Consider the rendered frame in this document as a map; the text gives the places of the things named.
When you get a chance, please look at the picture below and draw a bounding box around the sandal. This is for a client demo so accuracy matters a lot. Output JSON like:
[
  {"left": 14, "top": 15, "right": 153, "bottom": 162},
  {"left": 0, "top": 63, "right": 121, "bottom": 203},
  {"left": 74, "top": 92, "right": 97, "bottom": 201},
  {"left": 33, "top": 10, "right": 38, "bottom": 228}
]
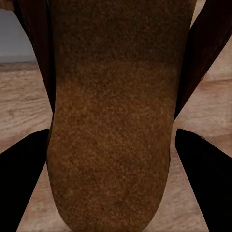
[{"left": 0, "top": 0, "right": 232, "bottom": 232}]

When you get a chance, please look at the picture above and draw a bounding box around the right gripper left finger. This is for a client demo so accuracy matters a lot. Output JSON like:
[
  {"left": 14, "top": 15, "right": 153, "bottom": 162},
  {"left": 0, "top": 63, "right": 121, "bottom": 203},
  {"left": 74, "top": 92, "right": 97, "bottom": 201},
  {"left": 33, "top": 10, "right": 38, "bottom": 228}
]
[{"left": 0, "top": 129, "right": 50, "bottom": 232}]

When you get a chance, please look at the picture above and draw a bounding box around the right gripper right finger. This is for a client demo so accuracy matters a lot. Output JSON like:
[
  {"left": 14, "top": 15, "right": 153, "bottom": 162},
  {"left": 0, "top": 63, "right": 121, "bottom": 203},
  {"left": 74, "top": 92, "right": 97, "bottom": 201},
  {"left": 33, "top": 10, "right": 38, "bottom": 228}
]
[{"left": 175, "top": 129, "right": 232, "bottom": 232}]

